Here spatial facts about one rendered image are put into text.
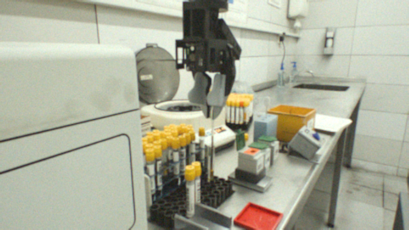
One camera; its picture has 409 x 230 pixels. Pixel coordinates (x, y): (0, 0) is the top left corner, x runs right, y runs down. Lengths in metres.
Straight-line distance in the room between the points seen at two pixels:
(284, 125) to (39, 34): 0.77
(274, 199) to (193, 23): 0.38
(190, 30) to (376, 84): 2.59
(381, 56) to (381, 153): 0.92
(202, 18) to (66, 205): 0.36
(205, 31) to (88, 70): 0.30
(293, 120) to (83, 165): 0.76
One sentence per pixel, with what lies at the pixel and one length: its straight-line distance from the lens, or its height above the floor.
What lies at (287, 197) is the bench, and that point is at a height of 0.88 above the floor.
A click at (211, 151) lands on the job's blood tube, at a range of 0.54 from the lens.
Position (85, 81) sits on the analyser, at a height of 1.15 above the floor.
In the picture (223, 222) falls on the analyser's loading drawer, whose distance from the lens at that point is 0.42.
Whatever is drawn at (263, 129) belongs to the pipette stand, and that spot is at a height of 0.95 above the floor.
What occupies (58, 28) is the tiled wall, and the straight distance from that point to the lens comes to 0.89.
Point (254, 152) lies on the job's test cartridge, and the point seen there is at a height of 0.95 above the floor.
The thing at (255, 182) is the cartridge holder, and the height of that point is 0.89.
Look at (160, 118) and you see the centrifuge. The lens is 0.78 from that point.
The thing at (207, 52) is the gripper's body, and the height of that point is 1.17.
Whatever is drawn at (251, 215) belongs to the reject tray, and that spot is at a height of 0.88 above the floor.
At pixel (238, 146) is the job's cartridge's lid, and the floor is 0.96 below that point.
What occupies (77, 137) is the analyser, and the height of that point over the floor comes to 1.12.
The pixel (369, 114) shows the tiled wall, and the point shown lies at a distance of 2.97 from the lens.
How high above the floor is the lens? 1.17
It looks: 14 degrees down
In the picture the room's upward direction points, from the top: straight up
